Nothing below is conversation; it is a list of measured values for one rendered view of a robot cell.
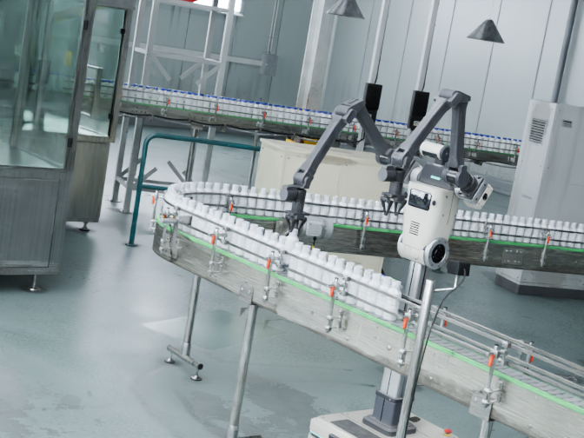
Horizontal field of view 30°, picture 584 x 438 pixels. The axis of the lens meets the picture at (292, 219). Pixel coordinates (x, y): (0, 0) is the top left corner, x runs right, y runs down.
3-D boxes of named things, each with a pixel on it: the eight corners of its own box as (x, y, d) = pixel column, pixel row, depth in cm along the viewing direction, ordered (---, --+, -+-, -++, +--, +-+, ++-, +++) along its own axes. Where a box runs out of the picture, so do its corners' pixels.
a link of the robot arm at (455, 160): (474, 89, 487) (458, 85, 494) (454, 91, 479) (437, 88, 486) (468, 186, 499) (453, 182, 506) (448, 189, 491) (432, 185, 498)
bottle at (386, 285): (380, 312, 464) (387, 275, 462) (390, 316, 460) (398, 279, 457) (371, 313, 460) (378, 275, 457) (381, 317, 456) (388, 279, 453)
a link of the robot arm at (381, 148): (364, 93, 506) (349, 90, 514) (346, 113, 502) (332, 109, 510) (403, 160, 533) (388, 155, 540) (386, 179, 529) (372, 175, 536)
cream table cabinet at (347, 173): (349, 277, 1012) (372, 152, 993) (378, 295, 955) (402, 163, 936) (238, 268, 970) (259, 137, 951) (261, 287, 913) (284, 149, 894)
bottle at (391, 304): (390, 321, 451) (397, 283, 448) (379, 317, 455) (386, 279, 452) (399, 321, 455) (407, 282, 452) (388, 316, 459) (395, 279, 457)
